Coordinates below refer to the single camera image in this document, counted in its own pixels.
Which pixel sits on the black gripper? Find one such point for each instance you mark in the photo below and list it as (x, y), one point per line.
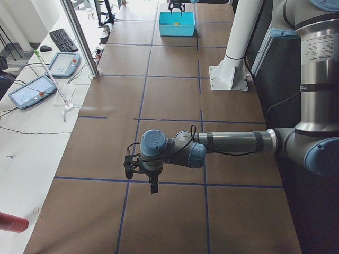
(176, 5)
(151, 175)

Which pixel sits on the teal plastic storage bin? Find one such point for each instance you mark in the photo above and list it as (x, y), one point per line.
(167, 28)

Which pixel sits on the small metal cup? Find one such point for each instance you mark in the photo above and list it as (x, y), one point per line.
(106, 29)

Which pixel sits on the reach grabber stick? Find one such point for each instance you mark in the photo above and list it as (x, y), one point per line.
(68, 105)

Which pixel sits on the black keyboard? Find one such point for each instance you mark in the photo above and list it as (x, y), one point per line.
(63, 41)

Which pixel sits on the teach pendant tablet far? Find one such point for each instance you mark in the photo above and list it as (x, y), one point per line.
(64, 64)

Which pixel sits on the teach pendant tablet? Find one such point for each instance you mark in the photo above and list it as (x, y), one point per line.
(64, 64)
(33, 92)

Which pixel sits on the black computer mouse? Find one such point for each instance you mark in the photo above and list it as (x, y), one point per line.
(45, 48)

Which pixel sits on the teach pendant tablet near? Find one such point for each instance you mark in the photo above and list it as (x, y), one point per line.
(33, 92)

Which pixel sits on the red cylinder bottle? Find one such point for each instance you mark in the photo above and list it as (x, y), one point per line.
(13, 223)

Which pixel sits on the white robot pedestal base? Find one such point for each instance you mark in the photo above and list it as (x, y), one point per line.
(230, 73)

